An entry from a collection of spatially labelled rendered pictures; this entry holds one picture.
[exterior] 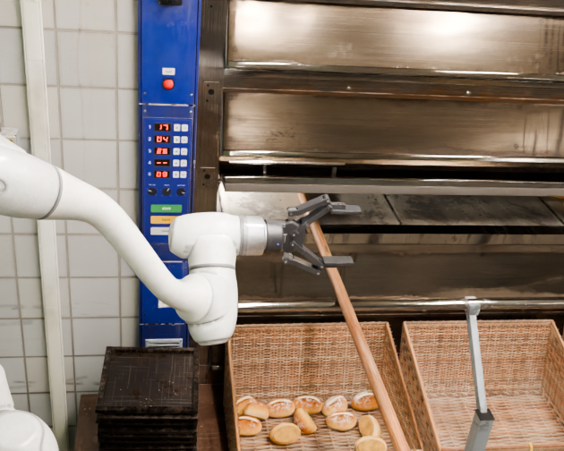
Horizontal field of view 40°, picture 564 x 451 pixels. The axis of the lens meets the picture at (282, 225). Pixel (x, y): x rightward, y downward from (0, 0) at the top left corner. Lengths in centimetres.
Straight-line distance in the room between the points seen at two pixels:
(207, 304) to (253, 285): 87
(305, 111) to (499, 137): 60
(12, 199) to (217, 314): 54
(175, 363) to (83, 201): 109
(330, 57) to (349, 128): 23
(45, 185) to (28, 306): 123
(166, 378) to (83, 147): 72
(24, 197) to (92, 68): 89
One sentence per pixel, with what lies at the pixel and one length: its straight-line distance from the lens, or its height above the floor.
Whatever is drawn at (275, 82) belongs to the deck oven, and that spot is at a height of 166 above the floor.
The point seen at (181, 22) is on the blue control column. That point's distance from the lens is 207.
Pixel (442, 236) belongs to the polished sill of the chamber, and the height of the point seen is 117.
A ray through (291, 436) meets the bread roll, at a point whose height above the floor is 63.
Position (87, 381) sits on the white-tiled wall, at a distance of 269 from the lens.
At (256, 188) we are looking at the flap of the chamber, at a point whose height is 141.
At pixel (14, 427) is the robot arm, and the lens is 158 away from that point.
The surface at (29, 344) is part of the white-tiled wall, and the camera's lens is 260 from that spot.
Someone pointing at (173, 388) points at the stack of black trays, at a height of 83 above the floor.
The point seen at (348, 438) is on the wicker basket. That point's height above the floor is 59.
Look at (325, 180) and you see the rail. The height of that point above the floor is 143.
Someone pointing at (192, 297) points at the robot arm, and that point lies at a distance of 159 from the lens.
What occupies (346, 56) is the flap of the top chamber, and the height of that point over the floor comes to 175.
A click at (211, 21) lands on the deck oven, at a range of 210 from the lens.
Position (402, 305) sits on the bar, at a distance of 215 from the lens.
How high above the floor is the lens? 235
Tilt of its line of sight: 29 degrees down
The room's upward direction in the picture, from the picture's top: 6 degrees clockwise
